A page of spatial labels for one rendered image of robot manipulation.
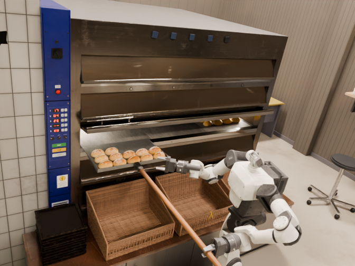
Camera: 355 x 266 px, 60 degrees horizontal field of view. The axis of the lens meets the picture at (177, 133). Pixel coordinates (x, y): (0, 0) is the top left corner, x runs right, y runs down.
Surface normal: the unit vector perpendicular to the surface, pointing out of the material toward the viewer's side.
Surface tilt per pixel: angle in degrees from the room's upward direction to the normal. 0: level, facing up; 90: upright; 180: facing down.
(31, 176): 90
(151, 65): 70
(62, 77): 90
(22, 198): 90
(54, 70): 90
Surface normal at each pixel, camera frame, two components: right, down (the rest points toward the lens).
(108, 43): 0.50, 0.43
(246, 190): -0.44, 0.25
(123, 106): 0.53, 0.10
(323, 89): -0.84, 0.11
